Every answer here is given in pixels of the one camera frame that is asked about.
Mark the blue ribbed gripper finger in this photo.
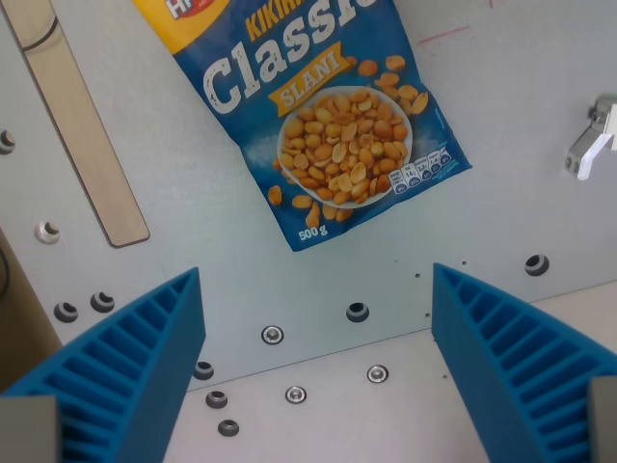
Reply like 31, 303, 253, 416
430, 262, 617, 463
0, 266, 207, 463

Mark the white plastic clip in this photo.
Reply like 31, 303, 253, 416
577, 133, 614, 182

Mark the long wooden strip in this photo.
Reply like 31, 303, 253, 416
0, 0, 151, 249

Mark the blue salted peanuts bag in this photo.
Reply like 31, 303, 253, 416
132, 0, 473, 254

